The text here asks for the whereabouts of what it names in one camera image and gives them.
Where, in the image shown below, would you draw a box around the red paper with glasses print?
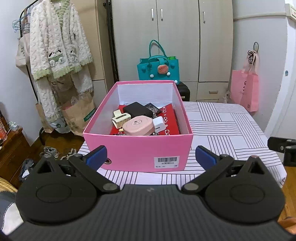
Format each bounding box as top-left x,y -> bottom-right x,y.
110,103 -> 180,136

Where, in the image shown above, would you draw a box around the wooden side cabinet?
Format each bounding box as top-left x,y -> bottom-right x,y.
0,127 -> 31,188

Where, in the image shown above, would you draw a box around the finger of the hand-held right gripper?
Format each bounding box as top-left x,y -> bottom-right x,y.
268,136 -> 296,167

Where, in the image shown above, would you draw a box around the pink cardboard box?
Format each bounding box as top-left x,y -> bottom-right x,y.
83,80 -> 194,172

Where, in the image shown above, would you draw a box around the woven straw mat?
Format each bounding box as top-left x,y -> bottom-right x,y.
0,177 -> 18,193

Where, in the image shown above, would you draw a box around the beige wardrobe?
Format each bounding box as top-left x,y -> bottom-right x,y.
111,0 -> 234,102

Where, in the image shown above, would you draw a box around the teal felt tote bag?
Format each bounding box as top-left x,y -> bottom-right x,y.
137,40 -> 180,84

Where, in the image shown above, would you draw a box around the brown paper bag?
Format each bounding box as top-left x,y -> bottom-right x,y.
35,102 -> 55,133
60,92 -> 96,136

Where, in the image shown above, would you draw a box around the white fluffy robe green trim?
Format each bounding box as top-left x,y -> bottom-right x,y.
29,0 -> 94,124

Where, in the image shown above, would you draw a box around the beige hair claw clip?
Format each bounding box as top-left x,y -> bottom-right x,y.
112,110 -> 132,129

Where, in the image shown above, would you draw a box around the white refrigerator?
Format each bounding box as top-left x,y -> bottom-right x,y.
232,0 -> 296,139

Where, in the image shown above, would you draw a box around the pink non-woven bag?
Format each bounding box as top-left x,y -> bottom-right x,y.
230,50 -> 259,113

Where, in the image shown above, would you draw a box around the dark blue grey cloth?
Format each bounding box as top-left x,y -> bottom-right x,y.
20,159 -> 35,183

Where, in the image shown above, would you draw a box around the grey white sneaker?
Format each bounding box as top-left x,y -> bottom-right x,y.
40,146 -> 60,159

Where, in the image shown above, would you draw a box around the beige canvas tote bag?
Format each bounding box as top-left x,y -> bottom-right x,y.
15,14 -> 31,69

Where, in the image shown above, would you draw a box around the white bag with green print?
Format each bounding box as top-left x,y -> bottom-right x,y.
50,117 -> 70,133

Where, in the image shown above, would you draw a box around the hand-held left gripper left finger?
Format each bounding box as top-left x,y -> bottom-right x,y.
37,145 -> 121,193

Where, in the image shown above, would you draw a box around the black cord bundle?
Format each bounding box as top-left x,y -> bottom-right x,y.
247,42 -> 259,64

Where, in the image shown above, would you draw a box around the clear plastic bag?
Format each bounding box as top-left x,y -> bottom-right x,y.
220,90 -> 232,103

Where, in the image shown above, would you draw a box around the light blue clothes hanger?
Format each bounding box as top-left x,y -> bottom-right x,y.
11,11 -> 31,35

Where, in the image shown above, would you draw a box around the white wall charger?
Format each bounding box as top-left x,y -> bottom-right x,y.
151,116 -> 166,135

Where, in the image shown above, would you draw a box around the beige tall cabinet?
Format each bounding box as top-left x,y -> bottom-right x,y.
70,0 -> 115,93

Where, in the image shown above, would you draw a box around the clutter of small colourful items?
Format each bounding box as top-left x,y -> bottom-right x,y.
0,109 -> 21,145

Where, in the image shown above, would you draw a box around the black clothes rack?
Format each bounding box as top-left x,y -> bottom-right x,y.
20,0 -> 47,146

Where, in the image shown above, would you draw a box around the white striped bed sheet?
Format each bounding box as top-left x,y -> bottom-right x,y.
77,101 -> 286,187

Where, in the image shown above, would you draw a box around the pink rounded case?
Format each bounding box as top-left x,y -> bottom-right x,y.
122,116 -> 155,136

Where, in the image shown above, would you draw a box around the grey white cloth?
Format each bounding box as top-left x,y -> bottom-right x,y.
0,191 -> 23,234

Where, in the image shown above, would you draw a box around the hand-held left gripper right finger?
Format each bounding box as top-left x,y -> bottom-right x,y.
181,145 -> 266,194

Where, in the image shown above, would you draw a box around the black suitcase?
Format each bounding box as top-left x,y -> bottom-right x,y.
176,81 -> 190,102

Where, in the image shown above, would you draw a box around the small dark booklet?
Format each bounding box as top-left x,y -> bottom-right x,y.
144,103 -> 162,114

